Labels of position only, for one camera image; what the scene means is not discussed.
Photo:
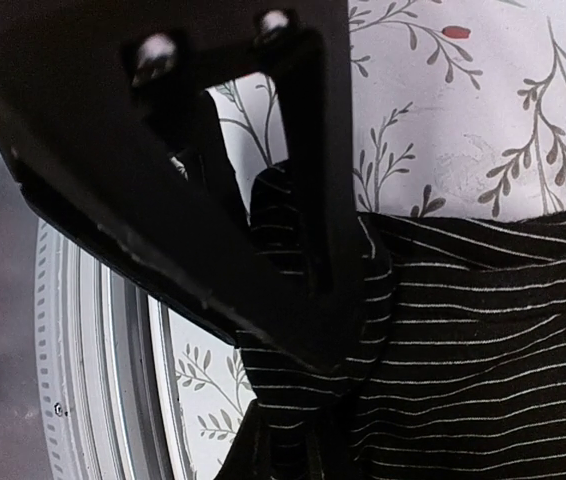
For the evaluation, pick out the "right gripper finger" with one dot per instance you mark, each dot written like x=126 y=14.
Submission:
x=256 y=454

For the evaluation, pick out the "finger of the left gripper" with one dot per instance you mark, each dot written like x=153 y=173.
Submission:
x=106 y=125

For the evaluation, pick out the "front aluminium rail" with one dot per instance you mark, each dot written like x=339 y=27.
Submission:
x=86 y=390

